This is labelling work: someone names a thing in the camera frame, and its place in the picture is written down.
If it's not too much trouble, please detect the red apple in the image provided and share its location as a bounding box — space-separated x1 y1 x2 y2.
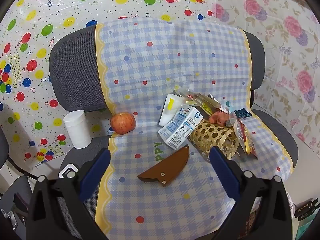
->
110 112 137 135

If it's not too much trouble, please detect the blue checked dotted cloth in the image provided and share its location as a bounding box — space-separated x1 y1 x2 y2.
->
94 17 294 240

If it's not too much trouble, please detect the white paper cup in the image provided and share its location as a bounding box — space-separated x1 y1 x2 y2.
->
63 110 92 149

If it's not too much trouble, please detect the white blue milk carton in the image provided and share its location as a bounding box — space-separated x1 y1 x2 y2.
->
157 105 204 150

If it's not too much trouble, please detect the brown leather sheath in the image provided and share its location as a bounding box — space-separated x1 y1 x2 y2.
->
137 144 190 186

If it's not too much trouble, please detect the balloon print plastic sheet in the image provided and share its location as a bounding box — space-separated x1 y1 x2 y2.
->
0 0 218 168

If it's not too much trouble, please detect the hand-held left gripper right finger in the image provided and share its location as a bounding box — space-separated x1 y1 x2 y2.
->
209 146 293 240

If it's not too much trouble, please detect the grey office chair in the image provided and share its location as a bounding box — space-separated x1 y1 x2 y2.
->
49 26 299 240

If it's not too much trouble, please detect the woven bamboo basket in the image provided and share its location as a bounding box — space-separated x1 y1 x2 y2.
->
187 120 240 160

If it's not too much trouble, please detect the clear plastic wrapper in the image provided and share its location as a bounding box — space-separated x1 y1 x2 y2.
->
175 85 228 113

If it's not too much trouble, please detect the floral print sheet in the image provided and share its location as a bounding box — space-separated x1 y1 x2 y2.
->
212 0 320 155

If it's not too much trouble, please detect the black plastic object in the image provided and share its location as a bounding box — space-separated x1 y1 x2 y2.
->
294 199 320 222

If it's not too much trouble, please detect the white tube packet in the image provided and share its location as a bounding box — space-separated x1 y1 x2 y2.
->
159 93 187 127

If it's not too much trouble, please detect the orange fuzzy cloth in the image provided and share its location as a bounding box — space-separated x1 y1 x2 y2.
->
209 111 230 126

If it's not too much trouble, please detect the dark teal packet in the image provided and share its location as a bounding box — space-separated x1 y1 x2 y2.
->
234 107 252 119

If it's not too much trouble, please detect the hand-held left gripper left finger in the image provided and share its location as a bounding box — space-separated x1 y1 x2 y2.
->
26 148 112 240

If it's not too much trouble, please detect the grey mesh chair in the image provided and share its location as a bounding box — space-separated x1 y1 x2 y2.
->
0 127 34 232

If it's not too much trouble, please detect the red yellow snack wrapper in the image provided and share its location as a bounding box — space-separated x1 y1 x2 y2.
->
229 109 259 160

